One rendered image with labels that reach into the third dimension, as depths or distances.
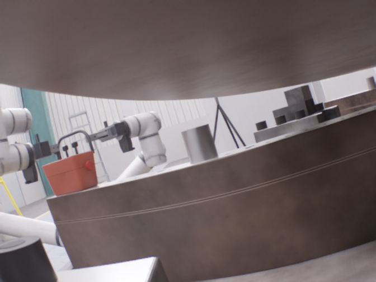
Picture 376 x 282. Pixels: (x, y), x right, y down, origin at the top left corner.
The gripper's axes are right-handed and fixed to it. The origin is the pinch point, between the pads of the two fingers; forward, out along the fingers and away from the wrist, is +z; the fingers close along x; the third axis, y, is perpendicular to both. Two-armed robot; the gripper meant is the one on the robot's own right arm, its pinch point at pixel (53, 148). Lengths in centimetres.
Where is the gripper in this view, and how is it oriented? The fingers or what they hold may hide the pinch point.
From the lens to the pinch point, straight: 131.8
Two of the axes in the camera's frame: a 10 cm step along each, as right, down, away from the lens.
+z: 4.0, -1.2, 9.1
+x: -8.7, 2.6, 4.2
